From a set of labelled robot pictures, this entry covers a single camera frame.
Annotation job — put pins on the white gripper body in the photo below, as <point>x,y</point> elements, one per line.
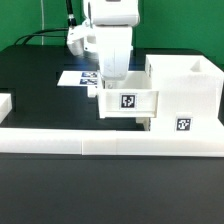
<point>110,44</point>

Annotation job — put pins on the white drawer with tag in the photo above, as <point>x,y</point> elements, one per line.
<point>131,98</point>
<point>145,121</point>

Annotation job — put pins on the white drawer cabinet box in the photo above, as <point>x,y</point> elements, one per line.
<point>189,92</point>

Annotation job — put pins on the white front drawer with tag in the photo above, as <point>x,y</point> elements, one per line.
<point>145,121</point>

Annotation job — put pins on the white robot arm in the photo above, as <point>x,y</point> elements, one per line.
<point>111,12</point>

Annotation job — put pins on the white fiducial marker sheet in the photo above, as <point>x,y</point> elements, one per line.
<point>78,78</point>

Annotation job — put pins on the white U-shaped fence rail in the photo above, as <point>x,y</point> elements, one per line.
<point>205,143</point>

